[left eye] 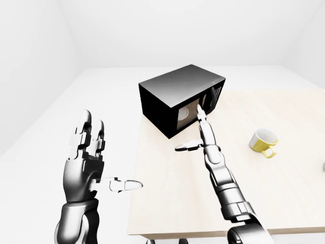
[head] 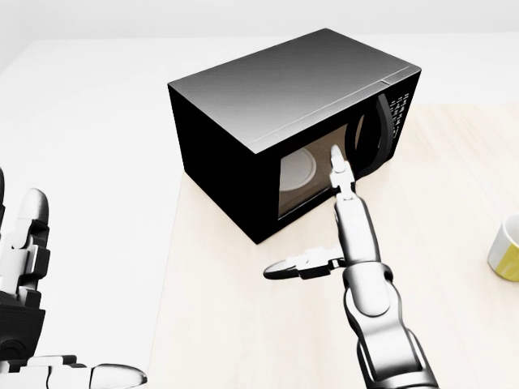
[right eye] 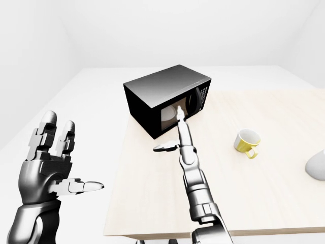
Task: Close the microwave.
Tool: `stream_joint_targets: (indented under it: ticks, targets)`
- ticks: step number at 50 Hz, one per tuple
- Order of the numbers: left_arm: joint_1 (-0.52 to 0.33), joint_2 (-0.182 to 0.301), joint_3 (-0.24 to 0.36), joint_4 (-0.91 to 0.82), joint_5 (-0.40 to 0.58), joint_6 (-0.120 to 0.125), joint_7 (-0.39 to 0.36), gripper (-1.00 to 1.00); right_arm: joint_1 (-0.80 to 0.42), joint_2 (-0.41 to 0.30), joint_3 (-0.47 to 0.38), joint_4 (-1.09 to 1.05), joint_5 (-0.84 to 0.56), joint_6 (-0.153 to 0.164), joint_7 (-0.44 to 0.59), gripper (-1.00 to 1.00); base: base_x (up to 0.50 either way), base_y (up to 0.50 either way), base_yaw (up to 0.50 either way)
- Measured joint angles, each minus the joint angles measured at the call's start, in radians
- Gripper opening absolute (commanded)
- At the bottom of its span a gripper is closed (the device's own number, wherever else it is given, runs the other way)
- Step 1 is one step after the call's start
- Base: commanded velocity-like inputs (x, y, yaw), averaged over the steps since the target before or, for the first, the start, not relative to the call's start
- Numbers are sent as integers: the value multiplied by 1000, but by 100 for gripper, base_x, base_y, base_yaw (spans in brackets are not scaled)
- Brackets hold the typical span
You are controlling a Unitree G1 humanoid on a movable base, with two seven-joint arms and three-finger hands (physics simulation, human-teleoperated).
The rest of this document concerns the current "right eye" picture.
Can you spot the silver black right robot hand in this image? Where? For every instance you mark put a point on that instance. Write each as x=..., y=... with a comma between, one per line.
x=187, y=155

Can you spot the yellow mug white inside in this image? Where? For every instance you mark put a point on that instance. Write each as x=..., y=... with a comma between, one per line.
x=244, y=143

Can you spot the white plate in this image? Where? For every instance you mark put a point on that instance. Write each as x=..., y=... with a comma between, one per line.
x=168, y=115

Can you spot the black microwave door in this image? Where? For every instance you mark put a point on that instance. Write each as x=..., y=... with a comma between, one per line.
x=193, y=101

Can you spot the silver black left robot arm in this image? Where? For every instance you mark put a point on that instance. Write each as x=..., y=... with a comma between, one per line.
x=30, y=221

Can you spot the black microwave oven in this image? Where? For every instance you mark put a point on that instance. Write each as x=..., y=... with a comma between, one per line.
x=142, y=106

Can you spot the white rounded object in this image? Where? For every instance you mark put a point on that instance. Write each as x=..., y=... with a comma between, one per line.
x=317, y=166

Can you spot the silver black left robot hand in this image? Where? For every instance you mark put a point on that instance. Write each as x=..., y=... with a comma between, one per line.
x=44, y=175

